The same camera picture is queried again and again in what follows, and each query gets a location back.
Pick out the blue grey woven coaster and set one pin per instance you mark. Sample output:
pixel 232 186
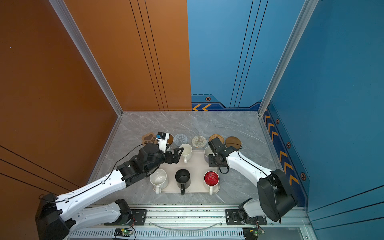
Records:
pixel 180 139

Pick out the green circuit board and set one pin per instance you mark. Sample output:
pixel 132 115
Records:
pixel 124 234
pixel 252 233

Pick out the glossy brown round coaster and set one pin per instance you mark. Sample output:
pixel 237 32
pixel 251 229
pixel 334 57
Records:
pixel 170 140

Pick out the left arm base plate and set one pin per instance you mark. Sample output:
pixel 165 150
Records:
pixel 137 218

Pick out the right green circuit board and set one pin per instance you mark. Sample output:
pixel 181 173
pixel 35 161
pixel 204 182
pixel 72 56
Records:
pixel 252 233

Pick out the red inside white mug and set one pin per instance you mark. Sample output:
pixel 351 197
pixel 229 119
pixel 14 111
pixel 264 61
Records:
pixel 212 182

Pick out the white woven rope coaster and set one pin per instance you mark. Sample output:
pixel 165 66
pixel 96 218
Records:
pixel 199 142

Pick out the plain brown cork coaster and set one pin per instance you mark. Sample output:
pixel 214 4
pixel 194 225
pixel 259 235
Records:
pixel 233 142

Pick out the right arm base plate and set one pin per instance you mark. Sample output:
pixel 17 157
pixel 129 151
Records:
pixel 233 218

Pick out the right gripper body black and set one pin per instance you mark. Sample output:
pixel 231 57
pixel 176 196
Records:
pixel 213 162

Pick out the lavender mug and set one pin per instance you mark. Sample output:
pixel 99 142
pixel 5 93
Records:
pixel 207 153

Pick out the tan rattan woven coaster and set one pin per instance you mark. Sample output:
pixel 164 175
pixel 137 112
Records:
pixel 221 138

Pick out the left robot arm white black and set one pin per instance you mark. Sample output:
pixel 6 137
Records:
pixel 58 216

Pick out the aluminium front rail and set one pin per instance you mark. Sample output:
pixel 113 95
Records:
pixel 182 217

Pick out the cream serving tray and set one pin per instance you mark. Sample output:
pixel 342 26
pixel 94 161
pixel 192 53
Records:
pixel 197 167

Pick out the left green circuit board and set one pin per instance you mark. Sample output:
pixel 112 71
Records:
pixel 124 234

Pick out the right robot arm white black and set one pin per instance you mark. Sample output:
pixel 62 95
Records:
pixel 276 196

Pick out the cork paw print coaster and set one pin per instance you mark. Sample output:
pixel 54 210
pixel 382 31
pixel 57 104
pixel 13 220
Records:
pixel 149 138

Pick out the black mug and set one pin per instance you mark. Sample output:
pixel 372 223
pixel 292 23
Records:
pixel 183 179

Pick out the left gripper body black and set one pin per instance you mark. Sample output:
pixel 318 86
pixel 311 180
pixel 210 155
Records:
pixel 168 159

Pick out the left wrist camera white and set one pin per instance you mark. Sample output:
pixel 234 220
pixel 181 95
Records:
pixel 162 139

